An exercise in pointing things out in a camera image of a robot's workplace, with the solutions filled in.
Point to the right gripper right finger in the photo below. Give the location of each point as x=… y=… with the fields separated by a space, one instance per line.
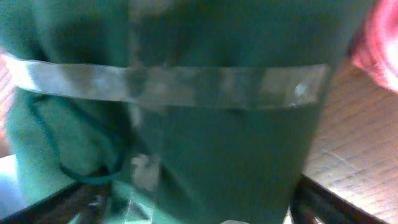
x=313 y=202

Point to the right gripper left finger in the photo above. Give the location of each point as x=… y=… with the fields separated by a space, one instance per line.
x=77 y=203

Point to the dark green garment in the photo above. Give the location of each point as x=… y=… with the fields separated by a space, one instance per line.
x=193 y=111

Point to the pink printed t-shirt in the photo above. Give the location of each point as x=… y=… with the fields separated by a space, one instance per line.
x=374 y=47

